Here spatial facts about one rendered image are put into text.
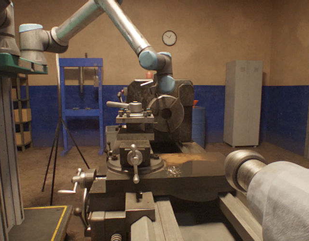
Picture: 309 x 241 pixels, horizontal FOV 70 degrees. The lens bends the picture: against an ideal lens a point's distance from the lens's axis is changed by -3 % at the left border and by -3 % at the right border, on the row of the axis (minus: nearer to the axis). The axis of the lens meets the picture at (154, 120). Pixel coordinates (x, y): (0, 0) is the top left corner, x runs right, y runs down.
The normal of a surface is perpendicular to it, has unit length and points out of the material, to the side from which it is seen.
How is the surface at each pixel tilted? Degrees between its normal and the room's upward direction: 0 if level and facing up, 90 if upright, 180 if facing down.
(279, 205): 85
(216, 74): 90
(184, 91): 90
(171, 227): 0
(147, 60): 93
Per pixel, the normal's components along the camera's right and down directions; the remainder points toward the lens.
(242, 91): 0.11, 0.14
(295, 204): -0.93, -0.32
